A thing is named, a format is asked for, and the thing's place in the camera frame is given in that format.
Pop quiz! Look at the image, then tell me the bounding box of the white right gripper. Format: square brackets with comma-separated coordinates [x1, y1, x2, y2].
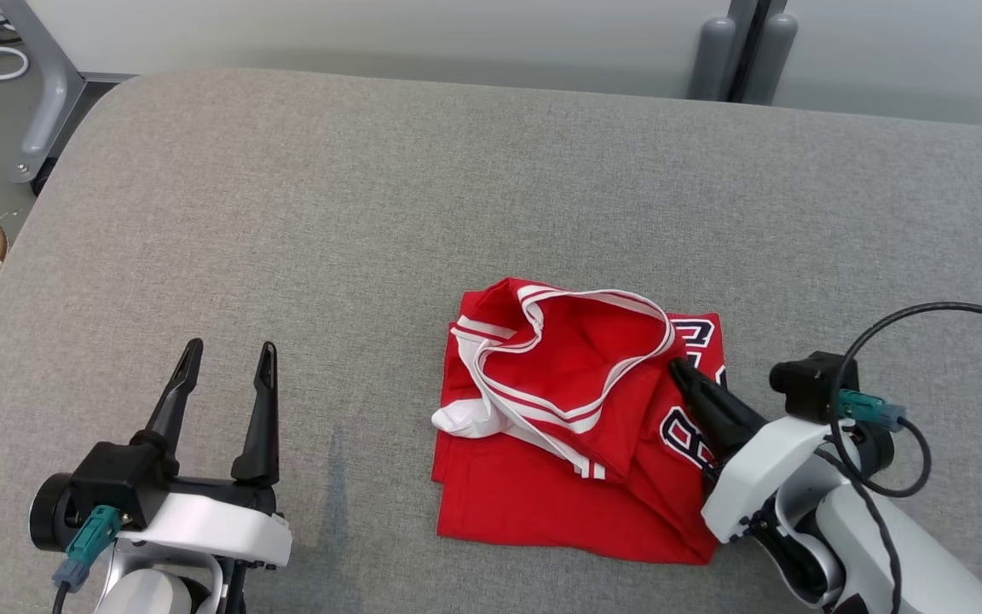
[668, 357, 835, 545]

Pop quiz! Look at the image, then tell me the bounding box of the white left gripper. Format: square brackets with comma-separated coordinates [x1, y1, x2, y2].
[118, 338, 294, 571]

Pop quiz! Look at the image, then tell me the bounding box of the red basketball jersey white trim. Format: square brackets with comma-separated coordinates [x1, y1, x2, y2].
[430, 276, 728, 567]

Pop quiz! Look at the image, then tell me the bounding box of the grey metal table leg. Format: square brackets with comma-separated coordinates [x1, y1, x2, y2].
[0, 0, 89, 199]

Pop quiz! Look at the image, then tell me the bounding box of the right teal plug black cable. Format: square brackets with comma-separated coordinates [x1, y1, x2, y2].
[829, 302, 982, 501]

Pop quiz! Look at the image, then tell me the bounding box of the teal plug black cable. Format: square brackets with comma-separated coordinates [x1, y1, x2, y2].
[829, 302, 982, 501]
[50, 504, 124, 614]

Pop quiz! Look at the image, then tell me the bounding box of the left teal plug black cable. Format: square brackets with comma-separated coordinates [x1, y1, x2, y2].
[50, 504, 124, 614]

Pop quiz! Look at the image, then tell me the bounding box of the grey partition post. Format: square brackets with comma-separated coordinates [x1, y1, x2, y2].
[686, 0, 800, 106]

